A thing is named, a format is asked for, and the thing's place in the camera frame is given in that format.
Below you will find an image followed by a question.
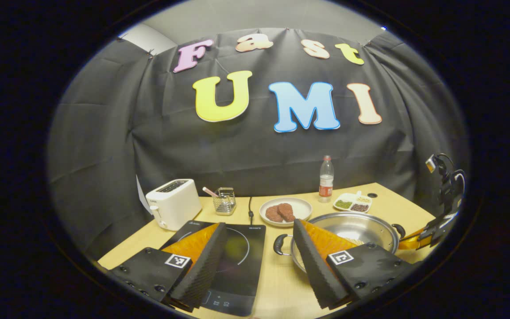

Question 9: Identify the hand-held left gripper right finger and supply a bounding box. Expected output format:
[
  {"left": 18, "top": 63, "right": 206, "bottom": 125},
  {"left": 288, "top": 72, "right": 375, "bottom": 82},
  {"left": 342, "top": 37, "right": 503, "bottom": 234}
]
[{"left": 293, "top": 219, "right": 415, "bottom": 310}]

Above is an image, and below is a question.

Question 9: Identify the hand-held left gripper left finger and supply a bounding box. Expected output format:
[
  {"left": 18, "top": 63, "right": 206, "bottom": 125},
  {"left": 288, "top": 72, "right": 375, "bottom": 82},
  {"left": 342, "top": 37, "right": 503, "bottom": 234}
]
[{"left": 109, "top": 222, "right": 228, "bottom": 313}]

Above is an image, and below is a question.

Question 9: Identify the black induction cooktop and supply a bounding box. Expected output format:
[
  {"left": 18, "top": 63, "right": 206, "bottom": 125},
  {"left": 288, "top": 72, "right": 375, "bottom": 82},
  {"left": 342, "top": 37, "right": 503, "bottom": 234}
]
[{"left": 160, "top": 220, "right": 267, "bottom": 317}]

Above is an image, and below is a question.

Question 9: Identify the steel pot with black handles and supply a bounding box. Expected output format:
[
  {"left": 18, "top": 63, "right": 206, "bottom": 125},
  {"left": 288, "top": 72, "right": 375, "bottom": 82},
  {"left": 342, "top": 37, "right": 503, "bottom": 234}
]
[{"left": 274, "top": 212, "right": 407, "bottom": 273}]

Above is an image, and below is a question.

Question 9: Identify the white round plate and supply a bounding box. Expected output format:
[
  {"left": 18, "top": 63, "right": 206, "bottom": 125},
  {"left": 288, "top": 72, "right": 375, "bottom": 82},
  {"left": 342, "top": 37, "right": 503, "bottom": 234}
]
[{"left": 259, "top": 197, "right": 313, "bottom": 228}]

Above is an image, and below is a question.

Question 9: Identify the white toaster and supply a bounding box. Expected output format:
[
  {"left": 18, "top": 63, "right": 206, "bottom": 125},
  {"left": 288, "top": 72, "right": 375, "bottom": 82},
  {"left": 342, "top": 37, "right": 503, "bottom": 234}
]
[{"left": 145, "top": 179, "right": 202, "bottom": 231}]

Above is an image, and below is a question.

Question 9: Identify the white divided dish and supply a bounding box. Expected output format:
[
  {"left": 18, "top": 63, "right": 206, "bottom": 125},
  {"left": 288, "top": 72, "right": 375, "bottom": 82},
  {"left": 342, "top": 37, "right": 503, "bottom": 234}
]
[{"left": 333, "top": 191, "right": 373, "bottom": 213}]

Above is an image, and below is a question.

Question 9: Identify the clear plastic bottle red label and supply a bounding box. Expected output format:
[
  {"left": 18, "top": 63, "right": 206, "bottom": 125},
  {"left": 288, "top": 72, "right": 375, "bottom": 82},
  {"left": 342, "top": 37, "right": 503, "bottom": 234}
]
[{"left": 318, "top": 155, "right": 335, "bottom": 203}]

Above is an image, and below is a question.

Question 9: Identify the white sheet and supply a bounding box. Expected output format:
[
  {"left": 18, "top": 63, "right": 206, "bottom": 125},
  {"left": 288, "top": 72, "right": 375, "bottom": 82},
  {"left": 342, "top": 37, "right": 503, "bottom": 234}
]
[{"left": 135, "top": 175, "right": 153, "bottom": 215}]

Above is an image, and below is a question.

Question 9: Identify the black backdrop cloth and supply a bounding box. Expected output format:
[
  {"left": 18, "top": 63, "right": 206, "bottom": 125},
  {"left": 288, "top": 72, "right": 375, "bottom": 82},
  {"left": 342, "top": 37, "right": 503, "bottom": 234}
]
[{"left": 46, "top": 27, "right": 470, "bottom": 262}]

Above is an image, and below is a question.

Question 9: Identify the metal wire utensil holder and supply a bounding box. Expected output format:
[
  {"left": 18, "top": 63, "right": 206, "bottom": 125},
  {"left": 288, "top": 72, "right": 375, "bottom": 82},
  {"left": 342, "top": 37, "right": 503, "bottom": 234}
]
[{"left": 213, "top": 187, "right": 237, "bottom": 216}]

